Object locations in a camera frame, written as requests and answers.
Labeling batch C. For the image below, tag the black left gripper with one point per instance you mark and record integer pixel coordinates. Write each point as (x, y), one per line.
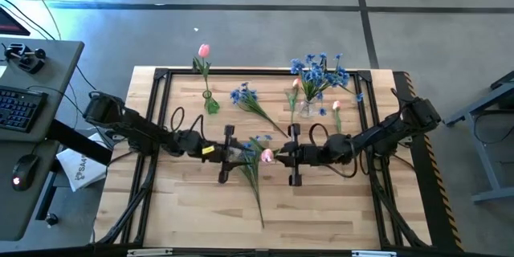
(219, 153)

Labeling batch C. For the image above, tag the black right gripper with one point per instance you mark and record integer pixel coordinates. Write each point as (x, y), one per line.
(307, 155)

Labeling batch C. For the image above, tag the pink artificial tulip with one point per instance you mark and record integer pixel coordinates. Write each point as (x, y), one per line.
(296, 84)
(267, 155)
(336, 105)
(204, 50)

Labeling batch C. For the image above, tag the blue artificial flower bunch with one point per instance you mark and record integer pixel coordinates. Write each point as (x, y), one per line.
(249, 104)
(317, 76)
(254, 176)

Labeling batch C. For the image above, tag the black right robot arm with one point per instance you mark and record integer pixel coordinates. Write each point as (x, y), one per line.
(385, 128)

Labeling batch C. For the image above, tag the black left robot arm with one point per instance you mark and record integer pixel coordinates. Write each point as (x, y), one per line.
(136, 124)

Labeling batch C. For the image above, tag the clear glass vase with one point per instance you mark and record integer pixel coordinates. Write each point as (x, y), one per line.
(307, 109)

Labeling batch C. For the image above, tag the green glass vase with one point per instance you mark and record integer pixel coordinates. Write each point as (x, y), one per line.
(211, 106)

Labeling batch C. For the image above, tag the silver metal hinge plate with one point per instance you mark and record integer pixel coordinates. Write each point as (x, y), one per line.
(148, 253)
(373, 254)

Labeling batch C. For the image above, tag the black yellow hazard strip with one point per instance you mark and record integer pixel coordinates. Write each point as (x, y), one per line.
(437, 184)

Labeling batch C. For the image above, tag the black desk support bar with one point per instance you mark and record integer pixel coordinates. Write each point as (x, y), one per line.
(76, 140)

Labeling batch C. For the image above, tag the black round knob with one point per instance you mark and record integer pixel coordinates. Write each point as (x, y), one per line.
(51, 219)

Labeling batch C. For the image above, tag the grey metal stand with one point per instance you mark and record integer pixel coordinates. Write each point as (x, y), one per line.
(488, 168)

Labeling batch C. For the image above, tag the black computer mouse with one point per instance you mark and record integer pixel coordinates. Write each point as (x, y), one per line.
(25, 170)

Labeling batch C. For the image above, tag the grey desk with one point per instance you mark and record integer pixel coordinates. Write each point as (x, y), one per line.
(40, 72)

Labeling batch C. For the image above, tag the black keyboard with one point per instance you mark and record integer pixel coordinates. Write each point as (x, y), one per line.
(20, 108)

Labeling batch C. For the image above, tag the black desk clamp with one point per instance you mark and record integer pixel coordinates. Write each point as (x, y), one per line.
(26, 62)

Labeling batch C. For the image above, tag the black aluminium table frame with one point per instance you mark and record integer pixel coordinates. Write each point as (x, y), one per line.
(162, 100)

